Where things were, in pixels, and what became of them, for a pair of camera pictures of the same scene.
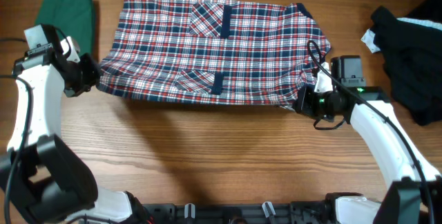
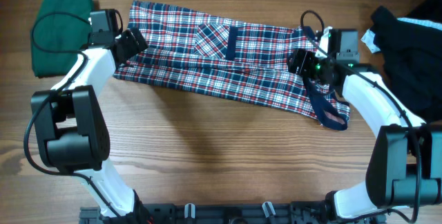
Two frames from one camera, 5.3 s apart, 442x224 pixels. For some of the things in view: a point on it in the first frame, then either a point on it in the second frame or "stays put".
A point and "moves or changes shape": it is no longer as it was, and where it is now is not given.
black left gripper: [94, 72] -> [133, 48]
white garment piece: [368, 39] stays put
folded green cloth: [71, 12] stays put
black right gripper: [302, 104] -> [307, 57]
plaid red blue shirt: [187, 48] moves or changes shape
